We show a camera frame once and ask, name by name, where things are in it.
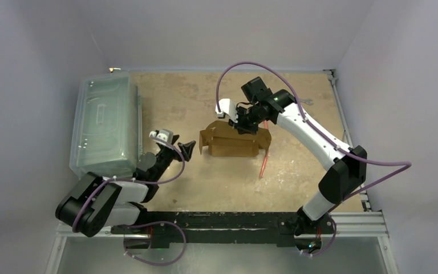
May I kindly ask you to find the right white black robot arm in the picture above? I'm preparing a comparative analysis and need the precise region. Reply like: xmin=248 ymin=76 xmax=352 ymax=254
xmin=233 ymin=77 xmax=367 ymax=235

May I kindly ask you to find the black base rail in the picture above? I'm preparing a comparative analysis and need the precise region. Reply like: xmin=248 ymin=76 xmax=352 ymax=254
xmin=111 ymin=211 xmax=335 ymax=251

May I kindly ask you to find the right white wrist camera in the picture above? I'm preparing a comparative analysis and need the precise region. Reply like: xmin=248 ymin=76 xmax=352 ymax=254
xmin=215 ymin=98 xmax=238 ymax=123

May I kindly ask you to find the silver open-end wrench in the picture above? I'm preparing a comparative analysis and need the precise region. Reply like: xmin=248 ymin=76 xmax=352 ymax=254
xmin=297 ymin=99 xmax=314 ymax=106

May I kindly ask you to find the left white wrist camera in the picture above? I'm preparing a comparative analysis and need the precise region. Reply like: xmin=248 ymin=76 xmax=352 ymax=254
xmin=149 ymin=129 xmax=174 ymax=145

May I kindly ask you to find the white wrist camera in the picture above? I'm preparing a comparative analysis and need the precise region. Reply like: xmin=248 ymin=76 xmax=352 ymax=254
xmin=149 ymin=129 xmax=174 ymax=145
xmin=215 ymin=98 xmax=238 ymax=123

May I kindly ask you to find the aluminium frame rail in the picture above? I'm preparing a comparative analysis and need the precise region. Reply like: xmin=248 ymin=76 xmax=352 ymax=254
xmin=46 ymin=212 xmax=397 ymax=273

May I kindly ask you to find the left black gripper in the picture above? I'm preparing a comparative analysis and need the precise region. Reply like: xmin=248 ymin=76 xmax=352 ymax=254
xmin=152 ymin=134 xmax=194 ymax=182

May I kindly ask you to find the brown cardboard box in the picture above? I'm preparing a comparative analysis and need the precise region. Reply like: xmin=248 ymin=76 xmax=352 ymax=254
xmin=198 ymin=120 xmax=271 ymax=158

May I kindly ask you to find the clear plastic storage bin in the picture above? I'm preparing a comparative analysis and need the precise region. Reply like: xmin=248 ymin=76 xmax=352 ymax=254
xmin=70 ymin=71 xmax=142 ymax=178

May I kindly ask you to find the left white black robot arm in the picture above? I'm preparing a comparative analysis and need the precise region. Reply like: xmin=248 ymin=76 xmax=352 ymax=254
xmin=55 ymin=135 xmax=196 ymax=237

